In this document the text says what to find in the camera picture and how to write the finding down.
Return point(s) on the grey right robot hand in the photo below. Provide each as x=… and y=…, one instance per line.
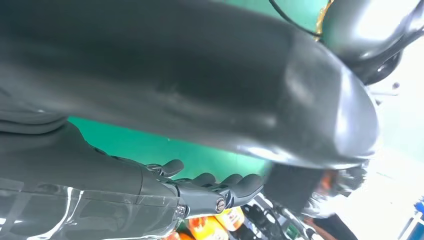
x=165, y=66

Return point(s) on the orange detergent bottle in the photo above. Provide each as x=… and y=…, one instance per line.
x=172, y=236
x=233, y=217
x=205, y=230

